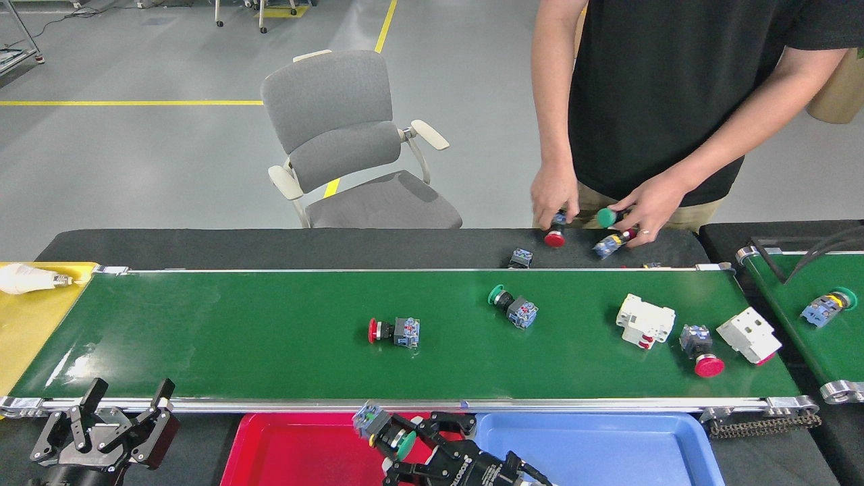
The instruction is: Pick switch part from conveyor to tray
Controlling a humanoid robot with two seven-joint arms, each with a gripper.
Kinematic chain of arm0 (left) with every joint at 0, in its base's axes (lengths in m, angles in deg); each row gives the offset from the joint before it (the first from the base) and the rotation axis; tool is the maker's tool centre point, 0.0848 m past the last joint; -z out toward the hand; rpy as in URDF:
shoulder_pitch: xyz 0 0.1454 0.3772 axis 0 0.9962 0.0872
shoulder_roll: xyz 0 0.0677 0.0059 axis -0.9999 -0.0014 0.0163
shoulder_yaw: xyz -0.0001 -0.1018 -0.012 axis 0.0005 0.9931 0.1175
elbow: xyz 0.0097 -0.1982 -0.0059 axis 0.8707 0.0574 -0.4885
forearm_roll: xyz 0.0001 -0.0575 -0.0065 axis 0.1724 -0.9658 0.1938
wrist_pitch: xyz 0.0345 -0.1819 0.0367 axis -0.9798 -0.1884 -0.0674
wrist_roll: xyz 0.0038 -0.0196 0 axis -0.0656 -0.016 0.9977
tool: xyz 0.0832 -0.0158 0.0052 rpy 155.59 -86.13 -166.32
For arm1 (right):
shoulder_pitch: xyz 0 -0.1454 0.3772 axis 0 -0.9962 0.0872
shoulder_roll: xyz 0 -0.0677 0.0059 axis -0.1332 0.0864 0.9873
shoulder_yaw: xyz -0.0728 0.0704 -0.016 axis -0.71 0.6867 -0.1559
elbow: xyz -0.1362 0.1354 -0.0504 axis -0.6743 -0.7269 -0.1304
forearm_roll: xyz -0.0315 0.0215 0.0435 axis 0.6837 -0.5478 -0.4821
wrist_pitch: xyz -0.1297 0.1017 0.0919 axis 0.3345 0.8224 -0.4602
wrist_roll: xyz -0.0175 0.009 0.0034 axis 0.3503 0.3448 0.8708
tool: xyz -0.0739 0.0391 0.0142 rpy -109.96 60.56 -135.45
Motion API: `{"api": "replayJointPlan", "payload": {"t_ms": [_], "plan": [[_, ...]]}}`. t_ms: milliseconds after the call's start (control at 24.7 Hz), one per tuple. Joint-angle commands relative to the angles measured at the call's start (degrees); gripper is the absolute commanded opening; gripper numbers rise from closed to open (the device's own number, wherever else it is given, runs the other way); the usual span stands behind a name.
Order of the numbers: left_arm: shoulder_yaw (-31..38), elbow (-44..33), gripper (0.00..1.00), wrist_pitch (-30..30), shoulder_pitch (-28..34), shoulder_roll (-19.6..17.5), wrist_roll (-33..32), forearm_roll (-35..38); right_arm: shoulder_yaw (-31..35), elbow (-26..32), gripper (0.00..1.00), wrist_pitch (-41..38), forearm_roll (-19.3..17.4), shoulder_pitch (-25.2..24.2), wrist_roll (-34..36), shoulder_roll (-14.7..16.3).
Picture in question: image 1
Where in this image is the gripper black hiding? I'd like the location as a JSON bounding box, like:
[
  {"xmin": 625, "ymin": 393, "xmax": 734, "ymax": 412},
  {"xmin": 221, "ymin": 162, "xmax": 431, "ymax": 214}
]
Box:
[
  {"xmin": 30, "ymin": 378, "xmax": 181, "ymax": 486},
  {"xmin": 383, "ymin": 413, "xmax": 551, "ymax": 486}
]

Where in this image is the red push button switch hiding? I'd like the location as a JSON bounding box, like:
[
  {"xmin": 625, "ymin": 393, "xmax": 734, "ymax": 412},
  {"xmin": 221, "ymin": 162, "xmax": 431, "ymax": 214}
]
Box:
[
  {"xmin": 593, "ymin": 228, "xmax": 639, "ymax": 260},
  {"xmin": 544, "ymin": 211, "xmax": 569, "ymax": 248},
  {"xmin": 679, "ymin": 324, "xmax": 726, "ymax": 378},
  {"xmin": 368, "ymin": 316, "xmax": 421, "ymax": 350}
]

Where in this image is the white circuit breaker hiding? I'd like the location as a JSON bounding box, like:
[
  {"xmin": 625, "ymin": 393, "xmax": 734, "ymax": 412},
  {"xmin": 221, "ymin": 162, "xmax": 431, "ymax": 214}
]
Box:
[
  {"xmin": 616, "ymin": 294, "xmax": 676, "ymax": 350},
  {"xmin": 715, "ymin": 307, "xmax": 783, "ymax": 366}
]

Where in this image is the red plastic tray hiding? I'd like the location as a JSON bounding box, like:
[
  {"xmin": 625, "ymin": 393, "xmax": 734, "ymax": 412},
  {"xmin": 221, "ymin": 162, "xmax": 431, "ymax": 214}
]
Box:
[{"xmin": 221, "ymin": 412, "xmax": 477, "ymax": 486}]

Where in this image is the blue plastic tray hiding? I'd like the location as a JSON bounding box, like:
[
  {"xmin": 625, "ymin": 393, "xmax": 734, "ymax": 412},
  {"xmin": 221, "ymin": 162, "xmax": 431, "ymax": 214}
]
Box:
[{"xmin": 472, "ymin": 412, "xmax": 726, "ymax": 486}]

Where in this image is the black cloth under guide conveyor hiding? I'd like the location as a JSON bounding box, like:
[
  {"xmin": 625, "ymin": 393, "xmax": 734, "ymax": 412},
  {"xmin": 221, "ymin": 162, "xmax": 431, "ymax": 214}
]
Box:
[{"xmin": 699, "ymin": 219, "xmax": 864, "ymax": 486}]

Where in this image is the green conveyor belt with guide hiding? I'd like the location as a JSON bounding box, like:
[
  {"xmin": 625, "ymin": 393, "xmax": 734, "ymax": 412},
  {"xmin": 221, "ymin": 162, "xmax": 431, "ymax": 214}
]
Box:
[{"xmin": 736, "ymin": 236, "xmax": 864, "ymax": 406}]

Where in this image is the person's right hand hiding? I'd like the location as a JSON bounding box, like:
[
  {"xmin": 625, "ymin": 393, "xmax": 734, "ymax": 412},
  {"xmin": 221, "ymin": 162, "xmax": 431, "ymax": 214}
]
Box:
[{"xmin": 530, "ymin": 159, "xmax": 580, "ymax": 232}]

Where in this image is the person's left hand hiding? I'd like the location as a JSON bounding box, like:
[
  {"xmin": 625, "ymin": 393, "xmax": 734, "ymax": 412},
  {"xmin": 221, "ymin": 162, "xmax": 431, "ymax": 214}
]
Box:
[{"xmin": 607, "ymin": 172, "xmax": 689, "ymax": 249}]

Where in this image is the yellow bin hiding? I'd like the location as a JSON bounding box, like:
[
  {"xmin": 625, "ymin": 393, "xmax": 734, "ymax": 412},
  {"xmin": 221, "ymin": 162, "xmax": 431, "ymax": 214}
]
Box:
[{"xmin": 0, "ymin": 262, "xmax": 100, "ymax": 399}]

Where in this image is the white light bulb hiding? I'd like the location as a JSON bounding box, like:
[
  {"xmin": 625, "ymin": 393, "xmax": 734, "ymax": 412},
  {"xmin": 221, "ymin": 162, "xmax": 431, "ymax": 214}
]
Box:
[{"xmin": 0, "ymin": 263, "xmax": 74, "ymax": 296}]

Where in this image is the grey office chair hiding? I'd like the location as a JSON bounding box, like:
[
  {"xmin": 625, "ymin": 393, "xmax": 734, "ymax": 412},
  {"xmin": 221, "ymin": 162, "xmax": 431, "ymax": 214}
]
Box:
[{"xmin": 261, "ymin": 49, "xmax": 464, "ymax": 230}]

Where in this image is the person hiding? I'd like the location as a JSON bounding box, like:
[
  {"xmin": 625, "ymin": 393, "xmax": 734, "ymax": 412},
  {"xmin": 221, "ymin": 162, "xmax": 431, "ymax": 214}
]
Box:
[{"xmin": 530, "ymin": 0, "xmax": 864, "ymax": 249}]

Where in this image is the white wheeled stand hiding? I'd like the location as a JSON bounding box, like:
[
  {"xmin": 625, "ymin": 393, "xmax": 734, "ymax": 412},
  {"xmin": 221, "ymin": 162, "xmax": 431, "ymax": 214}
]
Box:
[{"xmin": 215, "ymin": 0, "xmax": 298, "ymax": 33}]

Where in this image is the green conveyor belt with chain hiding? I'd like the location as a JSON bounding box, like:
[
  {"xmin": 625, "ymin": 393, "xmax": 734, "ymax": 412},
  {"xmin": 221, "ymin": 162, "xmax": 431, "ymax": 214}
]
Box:
[{"xmin": 0, "ymin": 263, "xmax": 821, "ymax": 423}]

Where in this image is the black drive chain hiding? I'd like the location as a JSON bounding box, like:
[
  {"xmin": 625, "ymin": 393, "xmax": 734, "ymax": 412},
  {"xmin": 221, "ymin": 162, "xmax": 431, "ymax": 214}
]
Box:
[{"xmin": 707, "ymin": 412, "xmax": 823, "ymax": 440}]

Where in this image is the metal wire cart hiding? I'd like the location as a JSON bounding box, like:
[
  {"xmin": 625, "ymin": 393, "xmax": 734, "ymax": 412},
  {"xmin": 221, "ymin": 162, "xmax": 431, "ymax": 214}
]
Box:
[{"xmin": 0, "ymin": 0, "xmax": 45, "ymax": 76}]

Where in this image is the black curved guide frame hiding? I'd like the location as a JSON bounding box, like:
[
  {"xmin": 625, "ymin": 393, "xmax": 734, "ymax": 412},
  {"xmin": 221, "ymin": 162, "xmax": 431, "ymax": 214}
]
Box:
[{"xmin": 748, "ymin": 226, "xmax": 864, "ymax": 284}]

